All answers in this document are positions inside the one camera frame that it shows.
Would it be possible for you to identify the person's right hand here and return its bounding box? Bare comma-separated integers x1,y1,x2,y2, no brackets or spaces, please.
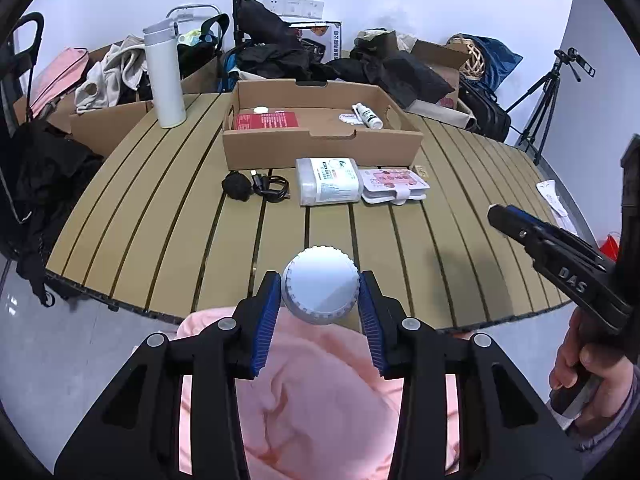
549,305,640,436

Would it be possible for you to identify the black tote bag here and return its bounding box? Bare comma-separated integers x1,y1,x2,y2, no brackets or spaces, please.
176,13,231,80

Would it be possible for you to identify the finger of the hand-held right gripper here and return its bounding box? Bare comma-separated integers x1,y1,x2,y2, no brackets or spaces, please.
487,204,635,333
505,206,618,273

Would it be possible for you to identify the beige clothing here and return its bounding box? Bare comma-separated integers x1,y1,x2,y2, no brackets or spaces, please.
75,35,151,115

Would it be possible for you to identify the large cardboard box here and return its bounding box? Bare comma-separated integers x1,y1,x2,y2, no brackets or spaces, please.
47,45,223,158

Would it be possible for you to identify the black suitcase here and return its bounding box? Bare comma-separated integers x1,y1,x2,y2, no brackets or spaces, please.
457,79,512,142

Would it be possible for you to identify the black fuzzy pouch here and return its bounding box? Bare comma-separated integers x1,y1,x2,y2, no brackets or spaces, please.
222,171,253,202

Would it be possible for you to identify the wicker basket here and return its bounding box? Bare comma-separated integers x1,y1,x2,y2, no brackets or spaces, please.
446,34,487,81

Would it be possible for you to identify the black stroller cart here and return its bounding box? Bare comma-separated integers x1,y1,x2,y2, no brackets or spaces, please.
0,11,46,126

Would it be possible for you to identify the black jacket pile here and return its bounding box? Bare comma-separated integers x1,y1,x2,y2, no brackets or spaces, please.
325,42,456,110

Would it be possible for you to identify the blue bag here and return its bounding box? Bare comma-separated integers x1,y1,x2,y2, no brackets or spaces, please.
220,50,241,92

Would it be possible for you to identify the red flat packet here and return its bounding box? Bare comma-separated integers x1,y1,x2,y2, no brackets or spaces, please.
233,111,300,131

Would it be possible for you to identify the small white tube bottle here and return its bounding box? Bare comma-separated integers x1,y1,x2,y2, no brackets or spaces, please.
351,103,384,130

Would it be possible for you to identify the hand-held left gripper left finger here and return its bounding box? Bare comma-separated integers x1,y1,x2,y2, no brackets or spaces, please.
54,270,283,480

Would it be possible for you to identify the red bucket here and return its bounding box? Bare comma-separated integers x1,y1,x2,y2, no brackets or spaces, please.
599,232,622,262

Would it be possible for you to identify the white wall socket panel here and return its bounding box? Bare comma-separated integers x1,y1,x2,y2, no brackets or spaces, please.
264,0,325,17

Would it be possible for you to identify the open cardboard box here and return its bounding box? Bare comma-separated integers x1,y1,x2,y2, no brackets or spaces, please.
405,40,473,111

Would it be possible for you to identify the pink jacket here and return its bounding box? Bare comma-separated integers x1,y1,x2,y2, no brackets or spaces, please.
177,305,471,480

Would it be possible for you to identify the shallow cardboard tray box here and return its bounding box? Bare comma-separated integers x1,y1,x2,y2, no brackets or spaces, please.
222,79,425,171

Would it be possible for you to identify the white capped bottle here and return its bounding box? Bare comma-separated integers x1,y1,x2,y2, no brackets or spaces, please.
281,245,361,325

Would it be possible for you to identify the blue cloth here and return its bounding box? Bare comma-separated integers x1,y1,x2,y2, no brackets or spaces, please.
470,35,523,92

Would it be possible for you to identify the pink packet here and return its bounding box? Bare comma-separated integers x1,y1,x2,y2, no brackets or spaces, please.
357,167,432,206

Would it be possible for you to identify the metal cart frame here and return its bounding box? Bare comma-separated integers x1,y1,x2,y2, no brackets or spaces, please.
166,4,221,23

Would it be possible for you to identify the white thermos bottle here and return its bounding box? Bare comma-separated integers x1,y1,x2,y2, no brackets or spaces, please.
144,16,187,129

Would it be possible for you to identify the white wipes pack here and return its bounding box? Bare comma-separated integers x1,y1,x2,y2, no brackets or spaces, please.
295,157,364,207

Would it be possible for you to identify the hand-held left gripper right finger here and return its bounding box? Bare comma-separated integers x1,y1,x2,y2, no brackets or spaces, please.
357,270,586,480

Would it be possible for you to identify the pink backpack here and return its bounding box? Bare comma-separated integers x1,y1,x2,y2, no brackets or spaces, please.
27,46,90,120

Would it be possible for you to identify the black cable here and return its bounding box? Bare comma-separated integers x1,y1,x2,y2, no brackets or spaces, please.
249,170,291,203

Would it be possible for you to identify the black cloth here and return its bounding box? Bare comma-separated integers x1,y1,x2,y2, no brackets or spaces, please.
0,120,106,308

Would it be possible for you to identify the black tripod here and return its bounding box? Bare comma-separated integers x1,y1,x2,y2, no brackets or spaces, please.
505,57,563,166

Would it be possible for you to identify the beige cloth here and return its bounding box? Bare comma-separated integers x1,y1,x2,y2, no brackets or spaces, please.
356,29,418,53

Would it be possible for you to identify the white printed box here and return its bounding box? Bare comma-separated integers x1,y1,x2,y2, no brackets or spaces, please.
287,20,344,65

